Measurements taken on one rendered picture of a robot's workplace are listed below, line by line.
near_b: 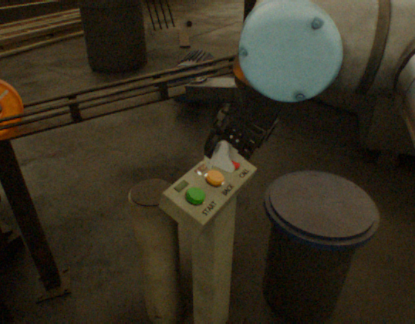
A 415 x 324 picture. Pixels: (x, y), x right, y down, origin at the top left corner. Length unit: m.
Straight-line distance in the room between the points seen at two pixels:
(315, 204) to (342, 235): 0.12
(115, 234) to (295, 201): 0.82
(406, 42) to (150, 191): 0.68
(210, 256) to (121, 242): 0.69
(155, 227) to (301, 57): 0.64
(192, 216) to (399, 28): 0.49
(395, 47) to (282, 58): 0.09
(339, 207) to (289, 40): 0.76
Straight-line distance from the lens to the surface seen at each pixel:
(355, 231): 0.96
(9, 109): 0.99
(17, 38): 4.52
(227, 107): 0.54
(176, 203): 0.69
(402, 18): 0.34
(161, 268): 0.98
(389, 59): 0.33
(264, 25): 0.30
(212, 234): 0.79
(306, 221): 0.94
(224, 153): 0.58
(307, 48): 0.30
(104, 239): 1.51
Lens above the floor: 1.05
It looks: 33 degrees down
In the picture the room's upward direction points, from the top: straight up
